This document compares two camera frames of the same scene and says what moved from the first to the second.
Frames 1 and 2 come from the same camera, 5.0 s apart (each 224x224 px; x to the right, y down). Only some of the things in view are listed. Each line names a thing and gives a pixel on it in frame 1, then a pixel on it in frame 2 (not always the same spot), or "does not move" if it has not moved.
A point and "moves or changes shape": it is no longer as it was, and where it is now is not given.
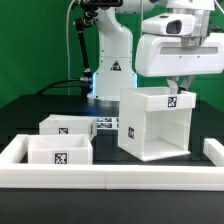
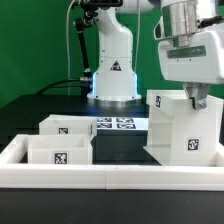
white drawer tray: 66,124 does not move
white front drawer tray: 60,149 does not move
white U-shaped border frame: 208,178 does not move
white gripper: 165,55 → 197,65
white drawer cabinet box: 154,123 moves or changes shape
